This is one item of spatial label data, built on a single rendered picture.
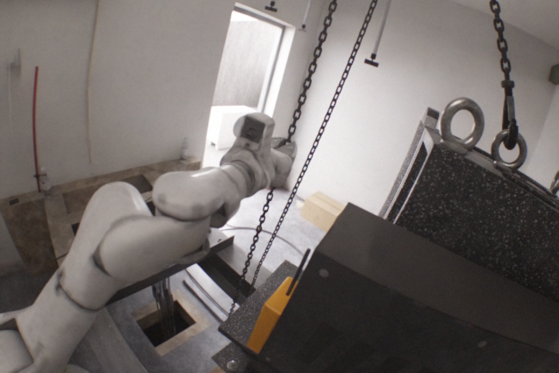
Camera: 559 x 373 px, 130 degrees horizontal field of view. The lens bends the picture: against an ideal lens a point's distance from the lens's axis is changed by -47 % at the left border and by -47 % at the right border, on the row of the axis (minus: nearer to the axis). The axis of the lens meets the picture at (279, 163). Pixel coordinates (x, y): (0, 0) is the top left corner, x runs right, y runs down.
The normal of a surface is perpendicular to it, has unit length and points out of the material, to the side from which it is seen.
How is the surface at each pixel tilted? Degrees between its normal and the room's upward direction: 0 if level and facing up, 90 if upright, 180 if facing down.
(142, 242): 70
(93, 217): 45
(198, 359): 0
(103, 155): 90
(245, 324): 0
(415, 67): 90
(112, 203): 19
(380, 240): 0
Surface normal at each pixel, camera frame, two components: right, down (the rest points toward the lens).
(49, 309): 0.07, -0.31
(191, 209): 0.47, 0.18
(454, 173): -0.50, 0.23
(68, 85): 0.76, 0.43
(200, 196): 0.42, -0.80
